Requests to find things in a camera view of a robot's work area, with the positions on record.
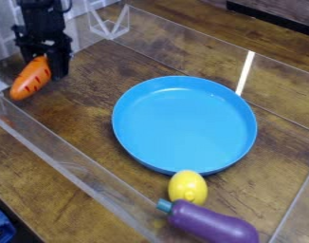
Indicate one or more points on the black bar in background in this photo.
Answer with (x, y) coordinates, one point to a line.
(268, 17)

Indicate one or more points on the blue object at corner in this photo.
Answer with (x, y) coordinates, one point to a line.
(7, 229)

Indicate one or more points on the purple toy eggplant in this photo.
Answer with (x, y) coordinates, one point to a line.
(210, 226)

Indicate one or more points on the orange toy carrot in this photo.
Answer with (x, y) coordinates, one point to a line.
(32, 79)

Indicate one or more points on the yellow toy lemon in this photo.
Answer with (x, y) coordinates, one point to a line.
(186, 185)

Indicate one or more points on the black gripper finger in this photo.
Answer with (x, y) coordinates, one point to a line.
(59, 62)
(28, 52)

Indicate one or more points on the blue round tray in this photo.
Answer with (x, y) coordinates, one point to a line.
(184, 123)

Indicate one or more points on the clear acrylic enclosure wall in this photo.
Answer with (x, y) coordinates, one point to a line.
(68, 180)

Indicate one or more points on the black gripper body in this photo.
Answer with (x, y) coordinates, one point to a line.
(43, 27)

